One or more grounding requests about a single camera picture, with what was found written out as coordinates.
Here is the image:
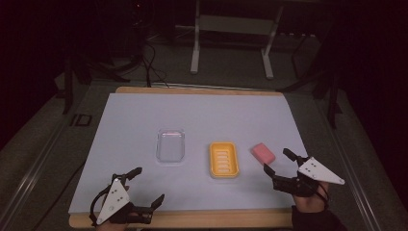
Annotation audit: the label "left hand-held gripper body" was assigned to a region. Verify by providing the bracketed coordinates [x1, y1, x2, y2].
[95, 173, 153, 226]

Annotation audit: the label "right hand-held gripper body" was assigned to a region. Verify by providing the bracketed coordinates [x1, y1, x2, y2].
[270, 156, 346, 198]

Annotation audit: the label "pink soap bar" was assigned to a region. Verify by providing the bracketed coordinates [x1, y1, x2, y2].
[250, 142, 277, 167]

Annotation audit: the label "person's left hand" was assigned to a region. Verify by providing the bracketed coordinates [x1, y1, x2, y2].
[95, 203, 140, 231]

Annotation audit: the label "person's right hand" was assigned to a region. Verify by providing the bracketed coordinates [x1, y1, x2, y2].
[292, 180, 331, 214]

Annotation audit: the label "clear plastic lid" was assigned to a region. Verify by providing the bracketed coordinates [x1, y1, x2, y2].
[155, 128, 187, 164]

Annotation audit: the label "yellow soap dish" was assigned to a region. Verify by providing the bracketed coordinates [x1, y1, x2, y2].
[209, 141, 241, 179]

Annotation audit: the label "black tripod stand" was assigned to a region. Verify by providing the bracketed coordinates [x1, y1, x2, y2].
[277, 32, 344, 130]
[56, 51, 133, 116]

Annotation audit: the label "white table mat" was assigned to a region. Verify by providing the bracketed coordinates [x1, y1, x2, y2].
[67, 92, 310, 215]

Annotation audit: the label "white metal stand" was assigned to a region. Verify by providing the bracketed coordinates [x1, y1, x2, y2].
[190, 0, 286, 81]

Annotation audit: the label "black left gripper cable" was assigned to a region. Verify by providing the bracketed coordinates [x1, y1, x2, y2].
[89, 185, 114, 227]

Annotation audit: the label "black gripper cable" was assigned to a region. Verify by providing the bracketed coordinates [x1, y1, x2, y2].
[315, 181, 331, 206]
[89, 185, 114, 227]

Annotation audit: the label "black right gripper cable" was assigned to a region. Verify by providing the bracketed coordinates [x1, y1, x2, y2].
[315, 181, 331, 206]

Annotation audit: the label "metal floor rail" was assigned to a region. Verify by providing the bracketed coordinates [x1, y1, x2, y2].
[0, 121, 70, 231]
[326, 121, 398, 231]

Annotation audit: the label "black floor cables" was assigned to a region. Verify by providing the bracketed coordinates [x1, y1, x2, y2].
[140, 40, 170, 89]

